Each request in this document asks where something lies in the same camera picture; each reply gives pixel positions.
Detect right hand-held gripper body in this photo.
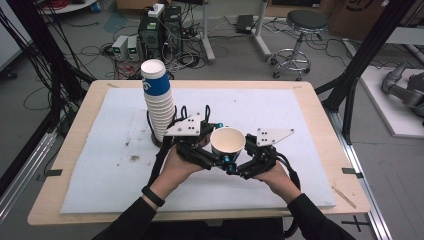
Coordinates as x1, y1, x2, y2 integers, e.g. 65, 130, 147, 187
244, 128, 296, 180

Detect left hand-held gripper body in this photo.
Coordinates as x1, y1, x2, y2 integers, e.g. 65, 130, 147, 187
163, 112, 215, 169

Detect brown cup holder with wire loops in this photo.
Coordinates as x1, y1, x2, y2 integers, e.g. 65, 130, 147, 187
146, 104, 213, 150

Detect single blue white paper cup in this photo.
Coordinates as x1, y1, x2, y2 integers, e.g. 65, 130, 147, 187
209, 126, 247, 165

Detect stack of paper cups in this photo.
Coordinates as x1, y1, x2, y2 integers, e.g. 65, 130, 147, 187
140, 58, 176, 145

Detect person's right hand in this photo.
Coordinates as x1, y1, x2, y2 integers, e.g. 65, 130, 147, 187
254, 162, 303, 205

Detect person's left hand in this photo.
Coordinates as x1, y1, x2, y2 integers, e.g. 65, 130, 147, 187
147, 146, 205, 201

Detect person's dark trousers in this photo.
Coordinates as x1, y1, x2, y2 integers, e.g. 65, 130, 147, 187
143, 217, 285, 240

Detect black wristband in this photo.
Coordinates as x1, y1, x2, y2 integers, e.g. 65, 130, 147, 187
141, 185, 166, 208

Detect white foam mat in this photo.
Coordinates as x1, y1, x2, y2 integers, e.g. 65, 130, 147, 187
60, 87, 336, 215

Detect black tape strip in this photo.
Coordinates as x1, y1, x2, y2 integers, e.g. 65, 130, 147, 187
341, 167, 365, 180
35, 168, 64, 183

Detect white desk leg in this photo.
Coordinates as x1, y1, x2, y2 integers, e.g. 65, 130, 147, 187
199, 0, 217, 65
251, 0, 273, 62

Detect grey bench power supply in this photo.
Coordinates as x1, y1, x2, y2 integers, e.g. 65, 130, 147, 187
111, 34, 130, 62
127, 35, 140, 62

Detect black computer tower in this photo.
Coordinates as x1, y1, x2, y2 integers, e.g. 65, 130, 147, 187
163, 5, 184, 55
137, 12, 166, 62

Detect flat black box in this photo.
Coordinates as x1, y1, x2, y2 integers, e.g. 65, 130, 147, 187
235, 14, 255, 35

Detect black round stool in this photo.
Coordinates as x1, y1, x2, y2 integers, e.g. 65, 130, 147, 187
270, 9, 330, 82

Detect white power strip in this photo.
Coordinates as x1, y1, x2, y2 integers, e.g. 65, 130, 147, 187
147, 3, 166, 19

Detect white platform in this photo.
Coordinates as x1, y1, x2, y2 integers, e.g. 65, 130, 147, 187
359, 65, 424, 139

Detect brown cardboard box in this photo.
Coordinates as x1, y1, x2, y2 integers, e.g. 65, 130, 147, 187
327, 0, 424, 42

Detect white round table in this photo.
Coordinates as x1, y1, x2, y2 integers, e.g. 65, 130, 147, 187
40, 0, 98, 15

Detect left hand-held gripper black cable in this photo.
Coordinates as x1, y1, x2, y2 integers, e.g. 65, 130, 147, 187
147, 134, 175, 188

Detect hand-held gripper black cable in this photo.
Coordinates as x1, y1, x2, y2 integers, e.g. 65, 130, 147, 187
274, 152, 302, 240
147, 134, 175, 188

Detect right hand-held gripper black cable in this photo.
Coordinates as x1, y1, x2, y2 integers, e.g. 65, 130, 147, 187
274, 152, 302, 240

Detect aluminium rail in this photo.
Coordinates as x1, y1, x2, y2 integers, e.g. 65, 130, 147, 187
325, 109, 394, 240
0, 131, 58, 222

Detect black metal frame strut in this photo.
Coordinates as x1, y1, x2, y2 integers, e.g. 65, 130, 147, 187
314, 0, 418, 145

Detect black frame with cable bundle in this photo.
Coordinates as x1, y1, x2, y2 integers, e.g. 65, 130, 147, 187
0, 0, 96, 198

